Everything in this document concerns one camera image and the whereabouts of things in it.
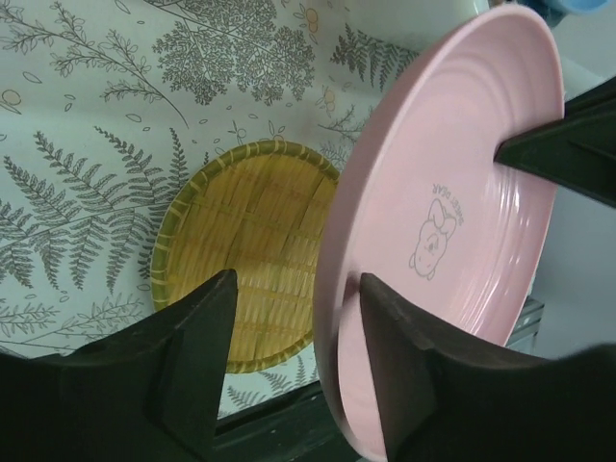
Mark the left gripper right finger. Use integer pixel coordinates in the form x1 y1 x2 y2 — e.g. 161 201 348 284
359 273 615 461

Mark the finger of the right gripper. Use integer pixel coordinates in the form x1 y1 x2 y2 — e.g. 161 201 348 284
495 115 615 207
564 77 616 118

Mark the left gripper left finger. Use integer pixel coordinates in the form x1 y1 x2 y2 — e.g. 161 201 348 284
1 269 238 461

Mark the blue round plate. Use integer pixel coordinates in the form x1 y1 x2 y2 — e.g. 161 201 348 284
528 0 616 30

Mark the pink round plate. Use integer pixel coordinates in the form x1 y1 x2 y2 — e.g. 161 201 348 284
313 4 564 461

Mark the yellow woven plate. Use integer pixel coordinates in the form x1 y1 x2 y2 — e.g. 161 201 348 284
150 140 340 373

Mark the floral table mat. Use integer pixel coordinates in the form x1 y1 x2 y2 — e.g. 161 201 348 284
1 1 419 417

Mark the aluminium frame rail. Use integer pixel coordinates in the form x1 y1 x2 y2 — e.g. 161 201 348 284
505 296 545 355

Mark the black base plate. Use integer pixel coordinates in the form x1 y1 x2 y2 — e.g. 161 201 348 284
211 382 360 462

